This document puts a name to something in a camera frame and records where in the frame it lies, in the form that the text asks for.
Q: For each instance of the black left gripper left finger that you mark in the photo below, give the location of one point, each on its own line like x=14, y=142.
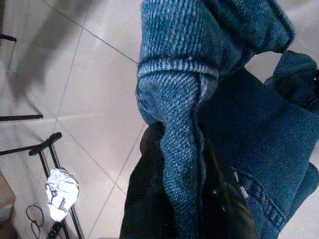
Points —
x=144, y=194

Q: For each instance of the white printed crumpled bag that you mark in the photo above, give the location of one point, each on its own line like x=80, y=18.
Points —
x=62, y=196

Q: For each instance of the black rack base frame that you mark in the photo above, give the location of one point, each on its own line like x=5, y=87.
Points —
x=46, y=143

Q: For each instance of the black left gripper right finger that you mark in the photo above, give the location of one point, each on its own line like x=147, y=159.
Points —
x=224, y=216

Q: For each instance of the blue denim jeans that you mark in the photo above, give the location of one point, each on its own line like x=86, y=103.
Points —
x=179, y=112

